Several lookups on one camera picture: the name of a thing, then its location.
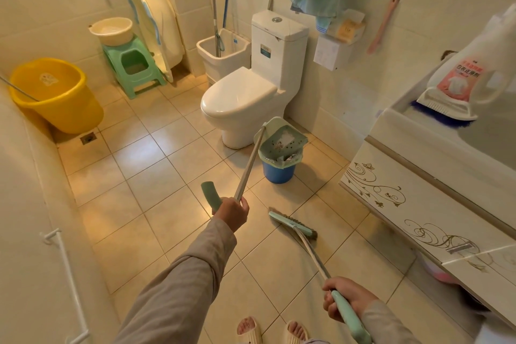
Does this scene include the person's left hand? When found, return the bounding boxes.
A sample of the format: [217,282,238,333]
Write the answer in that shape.
[212,196,250,234]

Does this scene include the person's right hand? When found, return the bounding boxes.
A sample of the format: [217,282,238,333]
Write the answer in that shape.
[321,276,379,324]

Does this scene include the green dustpan with steel handle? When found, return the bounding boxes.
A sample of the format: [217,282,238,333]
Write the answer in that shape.
[200,116,309,216]

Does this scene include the green broom with steel handle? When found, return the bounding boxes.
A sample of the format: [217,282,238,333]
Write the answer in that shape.
[268,206,374,344]

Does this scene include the blue lined trash bin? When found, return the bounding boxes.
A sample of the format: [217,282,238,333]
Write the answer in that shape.
[257,142,304,184]

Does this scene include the person's left forearm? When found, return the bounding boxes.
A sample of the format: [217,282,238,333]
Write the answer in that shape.
[114,218,238,344]

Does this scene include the beige tiled floor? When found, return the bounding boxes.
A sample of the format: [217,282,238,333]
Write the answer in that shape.
[52,71,484,344]

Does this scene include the cream rubber slipper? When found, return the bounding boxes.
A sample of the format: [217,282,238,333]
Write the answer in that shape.
[236,317,263,344]
[282,320,309,344]

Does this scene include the pink plastic container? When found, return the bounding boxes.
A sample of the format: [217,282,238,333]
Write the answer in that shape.
[427,263,458,285]

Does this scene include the white vanity cabinet with sink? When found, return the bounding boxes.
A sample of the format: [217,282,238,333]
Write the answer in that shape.
[340,5,516,331]

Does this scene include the black plastic container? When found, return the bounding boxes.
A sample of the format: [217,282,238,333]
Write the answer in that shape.
[459,291,491,312]

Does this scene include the green plastic stool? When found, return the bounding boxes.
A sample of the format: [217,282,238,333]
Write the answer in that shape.
[102,35,167,100]

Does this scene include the white towel bar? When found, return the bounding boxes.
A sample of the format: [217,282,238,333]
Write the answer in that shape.
[40,228,90,344]

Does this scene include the white toilet paper sheet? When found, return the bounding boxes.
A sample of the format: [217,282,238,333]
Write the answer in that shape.
[313,33,355,71]

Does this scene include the yellow plastic tub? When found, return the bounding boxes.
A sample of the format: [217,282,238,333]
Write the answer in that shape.
[9,58,104,135]

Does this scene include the white baby bathtub blue trim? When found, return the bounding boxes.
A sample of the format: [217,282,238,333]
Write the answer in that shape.
[122,0,186,83]

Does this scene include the white scrub brush blue bristles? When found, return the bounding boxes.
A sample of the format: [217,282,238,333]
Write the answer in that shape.
[411,88,478,129]

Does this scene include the white round basin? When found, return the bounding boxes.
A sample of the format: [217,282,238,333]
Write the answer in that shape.
[88,17,134,47]

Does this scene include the yellow white tissue packet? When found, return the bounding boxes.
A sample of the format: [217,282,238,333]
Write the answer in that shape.
[326,9,367,44]

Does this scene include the white pink detergent bottle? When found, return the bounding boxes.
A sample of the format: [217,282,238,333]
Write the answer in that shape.
[427,3,516,105]

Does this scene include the steel mop handle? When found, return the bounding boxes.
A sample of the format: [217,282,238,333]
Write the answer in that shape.
[208,0,225,58]

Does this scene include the grey shower hose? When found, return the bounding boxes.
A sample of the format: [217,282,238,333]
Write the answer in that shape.
[0,75,40,103]

